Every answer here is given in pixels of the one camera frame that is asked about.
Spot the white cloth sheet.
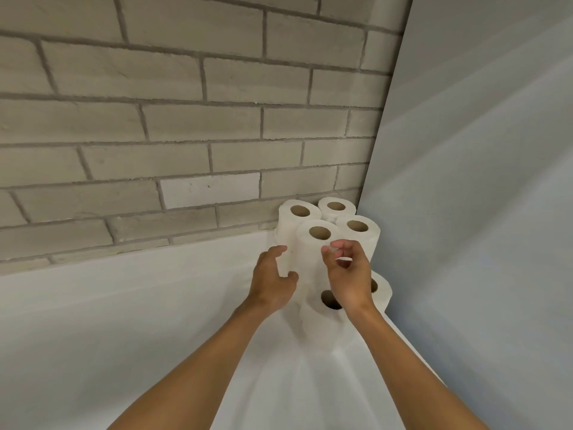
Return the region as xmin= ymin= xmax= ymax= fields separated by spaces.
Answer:
xmin=0 ymin=228 xmax=453 ymax=430

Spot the person's right forearm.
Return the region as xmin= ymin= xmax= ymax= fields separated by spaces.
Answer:
xmin=345 ymin=303 xmax=491 ymax=430

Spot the stack of white toilet paper rolls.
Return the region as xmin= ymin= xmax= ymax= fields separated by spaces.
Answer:
xmin=274 ymin=197 xmax=393 ymax=352

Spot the person's left forearm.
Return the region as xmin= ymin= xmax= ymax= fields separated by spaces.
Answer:
xmin=107 ymin=304 xmax=289 ymax=430

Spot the person's right hand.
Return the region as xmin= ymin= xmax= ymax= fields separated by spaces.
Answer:
xmin=321 ymin=238 xmax=376 ymax=316

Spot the person's left hand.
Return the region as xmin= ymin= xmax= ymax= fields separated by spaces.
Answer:
xmin=244 ymin=245 xmax=300 ymax=316

